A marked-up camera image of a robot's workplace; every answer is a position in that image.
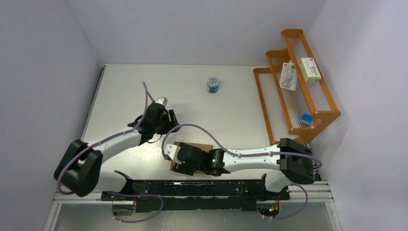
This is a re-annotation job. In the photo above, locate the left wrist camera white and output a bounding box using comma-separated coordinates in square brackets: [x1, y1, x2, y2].
[155, 97, 168, 107]

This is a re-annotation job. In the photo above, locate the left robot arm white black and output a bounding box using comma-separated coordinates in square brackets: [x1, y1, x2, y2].
[53, 101, 179, 200]

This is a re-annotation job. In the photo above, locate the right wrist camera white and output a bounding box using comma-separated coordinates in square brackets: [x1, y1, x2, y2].
[165, 144, 181, 164]

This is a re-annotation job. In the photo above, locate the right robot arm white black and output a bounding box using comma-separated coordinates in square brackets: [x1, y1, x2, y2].
[164, 138, 315, 199]

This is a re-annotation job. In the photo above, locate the white green product box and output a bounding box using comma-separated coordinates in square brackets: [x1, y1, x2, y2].
[299, 57, 321, 82]

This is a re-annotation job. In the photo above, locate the orange wooden rack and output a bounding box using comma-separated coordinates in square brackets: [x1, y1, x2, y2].
[253, 29, 341, 145]

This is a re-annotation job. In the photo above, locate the blue white round tin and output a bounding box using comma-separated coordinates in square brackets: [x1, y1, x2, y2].
[206, 77, 219, 93]

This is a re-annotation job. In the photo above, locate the small blue white box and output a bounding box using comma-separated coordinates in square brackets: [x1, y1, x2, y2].
[299, 114, 312, 128]

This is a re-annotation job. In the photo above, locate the white blister package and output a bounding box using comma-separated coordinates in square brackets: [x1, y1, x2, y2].
[279, 60, 297, 91]

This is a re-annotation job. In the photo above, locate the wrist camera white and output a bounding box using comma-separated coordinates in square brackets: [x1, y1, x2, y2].
[155, 97, 168, 107]
[165, 144, 181, 164]

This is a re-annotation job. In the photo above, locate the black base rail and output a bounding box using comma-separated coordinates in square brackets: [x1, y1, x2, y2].
[101, 176, 290, 213]

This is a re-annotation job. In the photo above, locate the brown cardboard box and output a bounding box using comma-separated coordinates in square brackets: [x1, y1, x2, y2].
[170, 142, 213, 176]

